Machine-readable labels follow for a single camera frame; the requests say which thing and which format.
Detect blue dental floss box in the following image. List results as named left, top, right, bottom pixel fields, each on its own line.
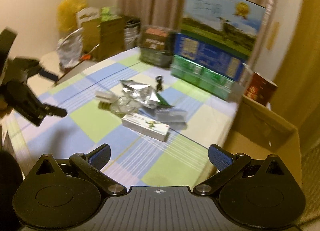
left=155, top=107, right=188, bottom=131

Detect clear plastic blister packaging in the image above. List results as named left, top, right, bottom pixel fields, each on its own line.
left=110, top=96, right=142, bottom=115

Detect white plastic case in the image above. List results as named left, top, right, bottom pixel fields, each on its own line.
left=95, top=91, right=118, bottom=104

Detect white ointment box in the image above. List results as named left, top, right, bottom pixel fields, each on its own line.
left=122, top=113, right=170, bottom=142

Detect silver foil bag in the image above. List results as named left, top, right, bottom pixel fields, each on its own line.
left=120, top=80, right=172, bottom=109

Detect black cable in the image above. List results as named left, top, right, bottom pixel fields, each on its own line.
left=154, top=75, right=164, bottom=93

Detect brown cardboard box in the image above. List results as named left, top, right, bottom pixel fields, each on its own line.
left=223, top=96, right=302, bottom=185

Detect white printed plastic bag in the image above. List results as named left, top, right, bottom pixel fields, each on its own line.
left=56, top=28, right=84, bottom=70

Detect open dark gift box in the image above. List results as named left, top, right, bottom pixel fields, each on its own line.
left=54, top=60, right=97, bottom=86

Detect checked tablecloth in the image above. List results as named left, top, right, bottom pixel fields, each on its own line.
left=3, top=48, right=238, bottom=187

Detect red gift bag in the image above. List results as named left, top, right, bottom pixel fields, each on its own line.
left=245, top=72, right=278, bottom=106

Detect yellow plastic bag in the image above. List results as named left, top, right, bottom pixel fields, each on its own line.
left=57, top=0, right=88, bottom=33

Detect open cardboard box pile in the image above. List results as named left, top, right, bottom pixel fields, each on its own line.
left=76, top=7, right=140, bottom=62

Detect green drink carton pack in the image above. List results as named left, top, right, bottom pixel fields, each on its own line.
left=171, top=55, right=235, bottom=101

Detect blue carton box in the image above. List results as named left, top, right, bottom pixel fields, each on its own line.
left=174, top=33, right=245, bottom=81

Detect green tissue packs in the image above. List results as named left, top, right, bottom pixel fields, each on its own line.
left=100, top=6, right=122, bottom=22

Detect dark Honglu food box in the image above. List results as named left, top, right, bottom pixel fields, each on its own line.
left=138, top=25, right=176, bottom=68

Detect pure milk gift box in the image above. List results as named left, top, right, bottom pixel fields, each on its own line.
left=180, top=0, right=266, bottom=60

